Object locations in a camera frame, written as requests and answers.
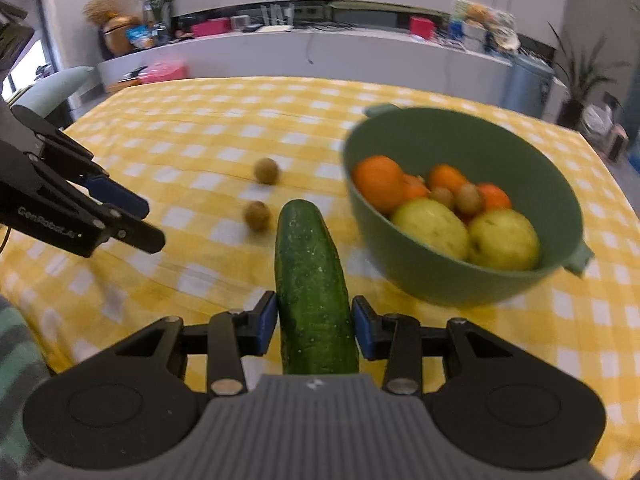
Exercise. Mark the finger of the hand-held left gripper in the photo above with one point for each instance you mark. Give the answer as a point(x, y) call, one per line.
point(142, 237)
point(117, 195)

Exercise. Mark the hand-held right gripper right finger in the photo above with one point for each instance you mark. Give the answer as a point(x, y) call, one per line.
point(362, 327)

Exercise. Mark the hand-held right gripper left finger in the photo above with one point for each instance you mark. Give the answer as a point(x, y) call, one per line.
point(265, 322)

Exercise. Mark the green cucumber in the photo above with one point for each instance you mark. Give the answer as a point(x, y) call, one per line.
point(312, 285)

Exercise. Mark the brown longan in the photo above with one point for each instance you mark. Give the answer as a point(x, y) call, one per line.
point(266, 170)
point(442, 196)
point(257, 215)
point(470, 198)

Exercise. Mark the yellow pear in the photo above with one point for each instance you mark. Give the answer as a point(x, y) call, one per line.
point(505, 240)
point(432, 227)

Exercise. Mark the large orange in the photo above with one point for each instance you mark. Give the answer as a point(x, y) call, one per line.
point(380, 182)

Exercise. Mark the green colander bowl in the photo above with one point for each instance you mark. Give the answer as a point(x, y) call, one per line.
point(475, 135)

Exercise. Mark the yellow checked tablecloth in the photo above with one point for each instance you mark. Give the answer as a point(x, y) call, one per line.
point(200, 125)

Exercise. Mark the pale green chair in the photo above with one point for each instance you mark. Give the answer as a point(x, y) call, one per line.
point(50, 95)

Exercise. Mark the pink storage box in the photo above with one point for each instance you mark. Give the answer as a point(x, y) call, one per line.
point(162, 71)

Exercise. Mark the teal plaid cloth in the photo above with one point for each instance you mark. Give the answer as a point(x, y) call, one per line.
point(17, 360)

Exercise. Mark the copper vase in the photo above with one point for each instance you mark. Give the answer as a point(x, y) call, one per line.
point(120, 35)

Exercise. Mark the blue snack packet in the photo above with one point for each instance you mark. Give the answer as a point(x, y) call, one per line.
point(137, 35)

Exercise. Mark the dried golden flowers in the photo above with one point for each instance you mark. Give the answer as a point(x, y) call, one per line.
point(100, 7)

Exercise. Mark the flat pink box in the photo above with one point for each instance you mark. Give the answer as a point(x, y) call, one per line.
point(210, 26)

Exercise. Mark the thin-leaf plant in glass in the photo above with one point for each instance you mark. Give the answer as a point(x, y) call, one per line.
point(160, 5)

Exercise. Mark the white router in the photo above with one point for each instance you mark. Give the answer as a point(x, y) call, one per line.
point(275, 17)

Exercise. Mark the white marble television console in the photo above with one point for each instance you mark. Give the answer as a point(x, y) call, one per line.
point(350, 57)

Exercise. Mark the blue-grey trash bin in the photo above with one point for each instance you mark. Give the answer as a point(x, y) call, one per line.
point(527, 85)

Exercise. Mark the red box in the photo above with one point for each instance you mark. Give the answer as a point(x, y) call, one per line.
point(421, 26)

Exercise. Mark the pink heater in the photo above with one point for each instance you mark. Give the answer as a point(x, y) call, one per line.
point(617, 142)

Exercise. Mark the white plastic bag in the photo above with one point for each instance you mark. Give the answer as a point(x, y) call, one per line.
point(597, 117)

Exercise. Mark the illustrated picture board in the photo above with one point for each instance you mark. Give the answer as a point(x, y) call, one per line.
point(492, 20)

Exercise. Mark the long-leaf potted plant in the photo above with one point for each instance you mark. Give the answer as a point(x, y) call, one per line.
point(582, 75)

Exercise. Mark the brown teddy bear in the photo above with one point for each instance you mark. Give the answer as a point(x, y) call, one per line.
point(477, 11)

